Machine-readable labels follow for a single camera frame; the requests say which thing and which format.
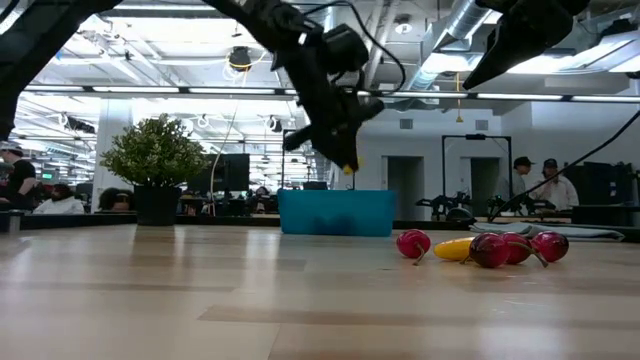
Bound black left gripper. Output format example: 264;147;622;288
272;47;385;171

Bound overhead light bar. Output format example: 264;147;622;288
19;83;640;104

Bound black rig frame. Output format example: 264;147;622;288
281;128;357;193
441;133;513;217

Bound black ceiling device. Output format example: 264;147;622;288
228;45;253;73

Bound black monitor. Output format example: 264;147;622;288
187;153;251;194

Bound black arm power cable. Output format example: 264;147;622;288
488;109;640;223

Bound person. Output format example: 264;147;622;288
0;146;39;205
252;185;271;215
529;158;580;212
32;183;86;215
497;156;536;201
97;187;135;214

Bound green plant in black pot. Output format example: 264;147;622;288
98;113;211;227

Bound yellow pepper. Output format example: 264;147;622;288
432;236;476;262

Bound black left camera cable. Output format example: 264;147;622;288
299;0;407;99

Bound teal plastic container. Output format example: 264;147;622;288
277;188;398;238

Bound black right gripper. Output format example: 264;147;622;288
462;0;591;91

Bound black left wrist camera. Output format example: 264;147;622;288
322;23;372;75

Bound black cabinet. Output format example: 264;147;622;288
563;160;640;227

